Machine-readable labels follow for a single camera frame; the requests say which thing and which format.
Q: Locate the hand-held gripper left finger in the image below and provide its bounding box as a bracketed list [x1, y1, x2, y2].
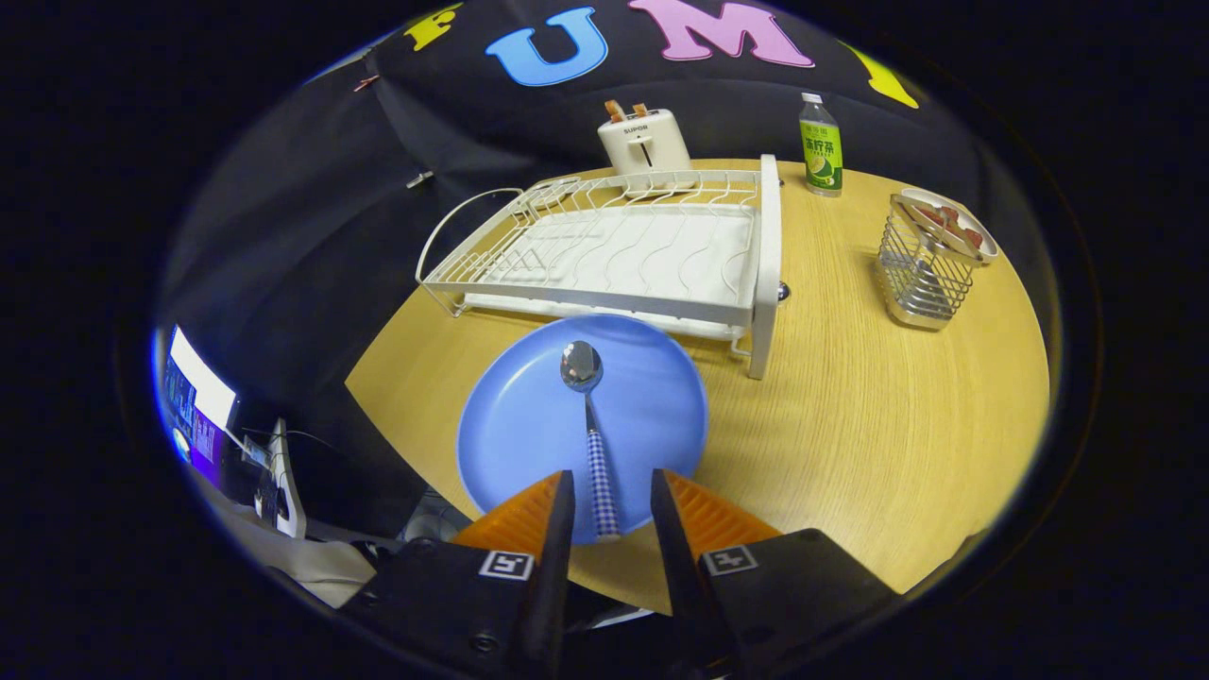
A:
[338, 469, 577, 680]

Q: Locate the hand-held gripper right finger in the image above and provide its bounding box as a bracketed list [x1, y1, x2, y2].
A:
[650, 468, 903, 680]

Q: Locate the blue plate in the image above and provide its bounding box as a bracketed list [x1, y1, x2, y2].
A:
[456, 314, 709, 546]

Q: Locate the checked handle metal spoon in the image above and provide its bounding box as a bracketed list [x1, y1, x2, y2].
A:
[560, 340, 622, 541]

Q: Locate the white wire dish rack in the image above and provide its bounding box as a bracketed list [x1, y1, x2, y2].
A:
[416, 154, 791, 381]

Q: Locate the metal wire basket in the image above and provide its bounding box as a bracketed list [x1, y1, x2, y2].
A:
[876, 194, 983, 332]

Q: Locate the small white dish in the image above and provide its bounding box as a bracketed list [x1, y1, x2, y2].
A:
[899, 187, 999, 264]

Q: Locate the white fabric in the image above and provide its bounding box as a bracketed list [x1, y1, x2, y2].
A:
[203, 496, 379, 607]

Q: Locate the white desktop device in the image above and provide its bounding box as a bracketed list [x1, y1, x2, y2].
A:
[253, 418, 308, 539]

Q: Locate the computer monitor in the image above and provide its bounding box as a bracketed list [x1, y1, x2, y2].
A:
[156, 324, 239, 483]

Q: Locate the white toaster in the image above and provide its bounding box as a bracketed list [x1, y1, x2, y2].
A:
[597, 107, 693, 178]

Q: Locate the green label drink bottle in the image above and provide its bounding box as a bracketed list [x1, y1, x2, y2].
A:
[799, 93, 844, 197]

